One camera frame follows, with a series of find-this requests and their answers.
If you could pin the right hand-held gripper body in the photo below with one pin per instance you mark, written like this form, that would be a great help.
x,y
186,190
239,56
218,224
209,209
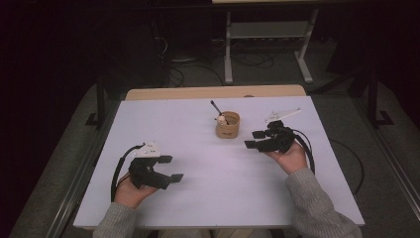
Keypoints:
x,y
280,140

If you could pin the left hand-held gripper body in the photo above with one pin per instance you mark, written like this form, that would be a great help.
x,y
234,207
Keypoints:
x,y
147,178

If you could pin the round wooden pen holder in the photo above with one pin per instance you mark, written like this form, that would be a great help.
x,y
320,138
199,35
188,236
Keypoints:
x,y
228,130

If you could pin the thin black pen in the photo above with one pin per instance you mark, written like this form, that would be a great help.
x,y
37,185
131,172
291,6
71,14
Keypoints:
x,y
215,107

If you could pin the person's right hand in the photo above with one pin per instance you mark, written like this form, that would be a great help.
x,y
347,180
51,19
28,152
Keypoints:
x,y
294,160

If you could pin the person's left hand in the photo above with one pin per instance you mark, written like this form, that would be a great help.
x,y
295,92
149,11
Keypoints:
x,y
128,196

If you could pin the small white figurine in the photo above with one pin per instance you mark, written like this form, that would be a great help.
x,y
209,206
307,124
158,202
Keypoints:
x,y
222,120

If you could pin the white table board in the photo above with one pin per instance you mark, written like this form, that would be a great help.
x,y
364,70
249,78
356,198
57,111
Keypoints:
x,y
211,198

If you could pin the wooden table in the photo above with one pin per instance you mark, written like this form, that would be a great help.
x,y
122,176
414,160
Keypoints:
x,y
198,92

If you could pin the black metal stand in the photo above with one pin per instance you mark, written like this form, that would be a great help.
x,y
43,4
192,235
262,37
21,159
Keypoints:
x,y
100,105
373,105

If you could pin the grey metal floor rail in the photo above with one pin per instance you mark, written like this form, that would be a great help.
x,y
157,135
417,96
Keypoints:
x,y
74,195
396,165

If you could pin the white metal desk frame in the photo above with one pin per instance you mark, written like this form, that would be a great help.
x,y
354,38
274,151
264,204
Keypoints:
x,y
228,66

